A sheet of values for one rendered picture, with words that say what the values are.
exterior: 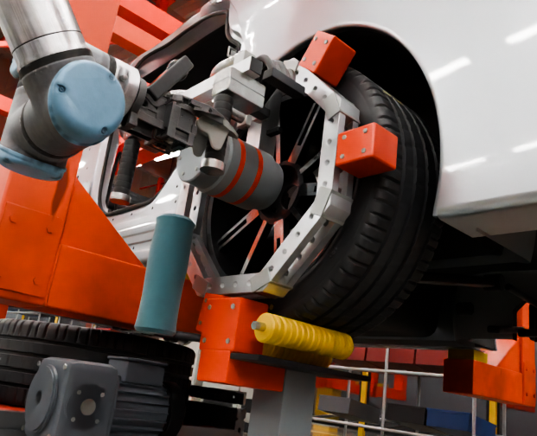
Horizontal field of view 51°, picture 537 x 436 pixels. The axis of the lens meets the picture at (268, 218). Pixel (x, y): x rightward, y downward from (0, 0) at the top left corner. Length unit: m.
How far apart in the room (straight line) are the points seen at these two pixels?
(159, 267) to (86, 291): 0.34
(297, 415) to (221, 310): 0.29
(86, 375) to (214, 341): 0.28
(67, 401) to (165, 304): 0.28
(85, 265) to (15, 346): 0.37
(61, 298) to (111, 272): 0.15
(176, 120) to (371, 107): 0.44
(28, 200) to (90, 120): 0.81
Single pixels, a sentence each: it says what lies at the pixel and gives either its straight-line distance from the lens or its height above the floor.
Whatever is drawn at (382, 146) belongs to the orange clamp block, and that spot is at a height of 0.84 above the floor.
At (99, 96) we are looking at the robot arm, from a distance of 0.70.
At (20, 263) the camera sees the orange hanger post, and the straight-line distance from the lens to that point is 1.45.
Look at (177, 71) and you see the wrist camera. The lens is 0.99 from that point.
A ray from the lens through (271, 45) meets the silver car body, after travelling 1.71.
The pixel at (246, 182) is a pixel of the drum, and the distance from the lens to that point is 1.20.
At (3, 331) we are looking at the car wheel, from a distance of 1.82.
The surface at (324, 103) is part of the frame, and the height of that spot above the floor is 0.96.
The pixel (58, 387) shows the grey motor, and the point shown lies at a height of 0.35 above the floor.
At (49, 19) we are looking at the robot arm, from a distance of 0.72.
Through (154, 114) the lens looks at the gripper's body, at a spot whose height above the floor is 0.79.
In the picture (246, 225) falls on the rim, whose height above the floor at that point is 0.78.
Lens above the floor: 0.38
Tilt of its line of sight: 18 degrees up
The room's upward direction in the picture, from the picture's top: 8 degrees clockwise
